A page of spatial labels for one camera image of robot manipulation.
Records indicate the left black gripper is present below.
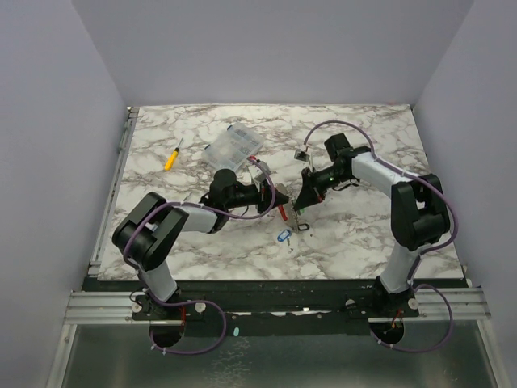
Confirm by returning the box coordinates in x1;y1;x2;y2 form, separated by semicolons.
225;178;288;215

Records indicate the keyring bunch with tags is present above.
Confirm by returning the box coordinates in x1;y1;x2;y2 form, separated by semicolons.
275;183;301;233

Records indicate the blue key tag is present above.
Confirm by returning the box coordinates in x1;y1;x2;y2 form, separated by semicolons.
276;229;292;245

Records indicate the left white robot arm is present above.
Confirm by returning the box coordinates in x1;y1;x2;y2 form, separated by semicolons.
111;169;289;319

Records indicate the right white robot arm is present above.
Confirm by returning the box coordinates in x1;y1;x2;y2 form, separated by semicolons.
294;133;451;316

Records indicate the clear plastic organizer box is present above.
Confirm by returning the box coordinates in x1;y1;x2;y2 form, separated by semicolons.
201;123;265;172

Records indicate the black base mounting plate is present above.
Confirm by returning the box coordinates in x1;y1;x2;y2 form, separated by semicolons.
132;280;418;336

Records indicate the yellow black screwdriver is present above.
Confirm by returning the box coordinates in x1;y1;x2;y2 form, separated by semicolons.
164;138;183;171

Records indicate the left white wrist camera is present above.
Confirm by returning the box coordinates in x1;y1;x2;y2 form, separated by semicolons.
248;159;271;188

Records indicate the aluminium rail frame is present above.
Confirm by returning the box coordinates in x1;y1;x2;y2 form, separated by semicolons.
44;106;506;388

